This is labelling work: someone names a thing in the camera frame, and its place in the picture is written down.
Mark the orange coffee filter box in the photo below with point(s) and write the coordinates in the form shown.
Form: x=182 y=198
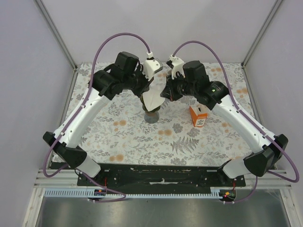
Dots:
x=199 y=114

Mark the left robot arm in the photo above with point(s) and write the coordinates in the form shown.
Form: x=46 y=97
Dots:
x=126 y=73

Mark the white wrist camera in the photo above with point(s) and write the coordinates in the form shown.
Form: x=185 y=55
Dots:
x=151 y=66
x=176 y=64

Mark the white paper coffee filter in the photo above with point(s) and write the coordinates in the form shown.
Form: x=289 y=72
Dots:
x=156 y=87

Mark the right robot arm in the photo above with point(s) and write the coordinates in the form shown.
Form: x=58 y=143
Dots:
x=191 y=79

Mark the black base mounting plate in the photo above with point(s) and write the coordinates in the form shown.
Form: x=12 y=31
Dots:
x=155 y=179

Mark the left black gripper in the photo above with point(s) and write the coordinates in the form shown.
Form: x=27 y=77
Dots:
x=146 y=86

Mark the green glass coffee dripper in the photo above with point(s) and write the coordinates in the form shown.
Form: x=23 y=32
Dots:
x=150 y=102

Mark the floral patterned table mat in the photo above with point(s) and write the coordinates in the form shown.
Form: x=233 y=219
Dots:
x=119 y=134

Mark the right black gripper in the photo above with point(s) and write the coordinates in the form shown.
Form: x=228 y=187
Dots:
x=169 y=91

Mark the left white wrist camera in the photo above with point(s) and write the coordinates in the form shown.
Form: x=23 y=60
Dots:
x=151 y=66

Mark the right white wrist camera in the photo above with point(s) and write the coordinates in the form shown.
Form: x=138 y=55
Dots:
x=176 y=64

